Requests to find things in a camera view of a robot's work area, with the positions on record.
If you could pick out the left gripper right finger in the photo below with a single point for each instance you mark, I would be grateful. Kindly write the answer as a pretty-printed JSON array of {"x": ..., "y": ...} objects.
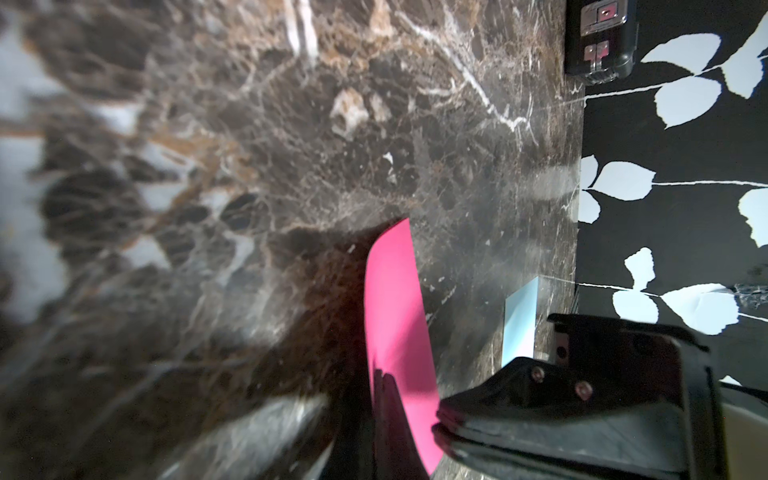
[{"x": 395, "y": 454}]

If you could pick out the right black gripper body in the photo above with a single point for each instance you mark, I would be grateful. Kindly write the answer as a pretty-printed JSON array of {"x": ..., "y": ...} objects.
[{"x": 620, "y": 400}]

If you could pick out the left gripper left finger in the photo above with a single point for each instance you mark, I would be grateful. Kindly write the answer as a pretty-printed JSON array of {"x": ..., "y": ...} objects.
[{"x": 352, "y": 453}]

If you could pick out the pink square paper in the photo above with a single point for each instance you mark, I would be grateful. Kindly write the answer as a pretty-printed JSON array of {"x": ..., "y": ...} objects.
[{"x": 397, "y": 337}]

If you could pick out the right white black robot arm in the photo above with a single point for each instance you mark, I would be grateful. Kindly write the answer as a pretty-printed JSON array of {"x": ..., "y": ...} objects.
[{"x": 744, "y": 432}]

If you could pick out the black carrying case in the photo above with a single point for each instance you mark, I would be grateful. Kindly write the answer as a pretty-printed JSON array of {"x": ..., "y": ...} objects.
[{"x": 601, "y": 39}]

